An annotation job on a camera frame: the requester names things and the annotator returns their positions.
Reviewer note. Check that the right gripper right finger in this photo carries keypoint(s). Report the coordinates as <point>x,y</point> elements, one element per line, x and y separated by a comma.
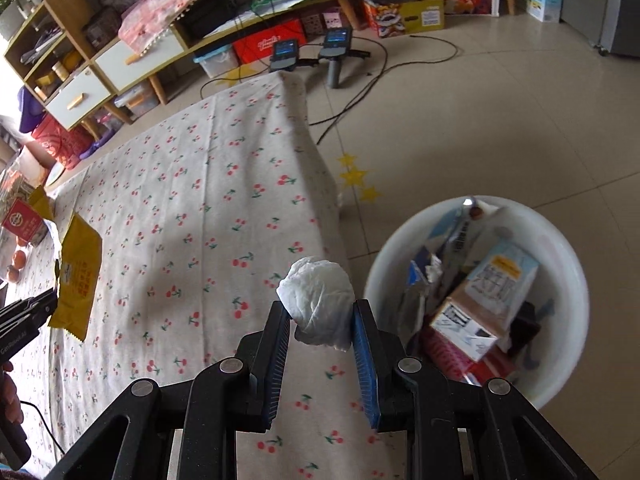
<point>454,430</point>

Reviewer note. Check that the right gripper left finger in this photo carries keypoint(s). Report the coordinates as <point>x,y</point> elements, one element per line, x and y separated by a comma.
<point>132,439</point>

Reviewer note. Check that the yellow snack bag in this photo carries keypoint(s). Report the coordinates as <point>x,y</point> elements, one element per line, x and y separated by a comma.
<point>77,270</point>

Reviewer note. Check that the white tissue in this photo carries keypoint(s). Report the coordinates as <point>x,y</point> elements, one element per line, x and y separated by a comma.
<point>318,296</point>

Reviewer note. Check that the white plastic trash bin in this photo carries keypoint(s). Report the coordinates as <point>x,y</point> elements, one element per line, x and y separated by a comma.
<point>434,251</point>

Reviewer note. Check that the person left hand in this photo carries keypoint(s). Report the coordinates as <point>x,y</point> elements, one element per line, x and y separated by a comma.
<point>9,399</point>

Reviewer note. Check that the orange fruit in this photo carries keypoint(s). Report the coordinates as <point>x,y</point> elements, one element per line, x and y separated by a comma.
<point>19,260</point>

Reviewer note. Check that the red label glass jar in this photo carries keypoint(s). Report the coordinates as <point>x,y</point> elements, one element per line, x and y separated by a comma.
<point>17,214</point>

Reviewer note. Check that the cherry print tablecloth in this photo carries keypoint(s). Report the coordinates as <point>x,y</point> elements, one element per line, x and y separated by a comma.
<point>200,216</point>

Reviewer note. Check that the wooden tv cabinet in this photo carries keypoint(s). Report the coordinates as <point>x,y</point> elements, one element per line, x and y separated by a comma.
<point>104,74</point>

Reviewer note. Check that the clear plastic storage box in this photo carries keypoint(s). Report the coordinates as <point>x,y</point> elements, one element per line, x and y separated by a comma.
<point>217,62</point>

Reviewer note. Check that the red storage box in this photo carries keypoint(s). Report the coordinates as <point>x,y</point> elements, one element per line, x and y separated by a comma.
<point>258,45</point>

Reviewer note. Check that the handheld gripper device on floor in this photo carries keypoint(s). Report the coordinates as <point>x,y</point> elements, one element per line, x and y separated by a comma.
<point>337,45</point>

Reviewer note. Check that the yellow cardboard box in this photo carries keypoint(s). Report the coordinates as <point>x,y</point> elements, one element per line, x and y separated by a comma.
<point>390,18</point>

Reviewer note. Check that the grey refrigerator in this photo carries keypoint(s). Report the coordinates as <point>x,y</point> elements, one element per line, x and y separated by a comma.
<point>610,26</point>

